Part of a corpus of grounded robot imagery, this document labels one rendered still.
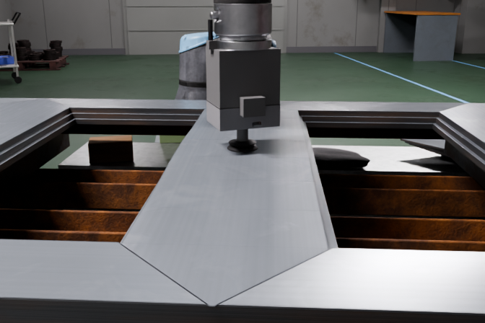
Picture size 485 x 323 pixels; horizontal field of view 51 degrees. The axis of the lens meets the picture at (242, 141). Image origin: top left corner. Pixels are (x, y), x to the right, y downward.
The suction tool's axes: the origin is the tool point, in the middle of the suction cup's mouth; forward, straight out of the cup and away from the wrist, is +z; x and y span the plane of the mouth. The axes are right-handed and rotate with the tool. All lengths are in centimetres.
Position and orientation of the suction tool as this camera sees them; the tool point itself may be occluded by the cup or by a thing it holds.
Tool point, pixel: (242, 156)
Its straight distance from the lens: 71.6
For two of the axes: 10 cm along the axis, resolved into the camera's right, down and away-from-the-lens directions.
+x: -3.4, -2.6, 9.1
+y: 9.4, -0.9, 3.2
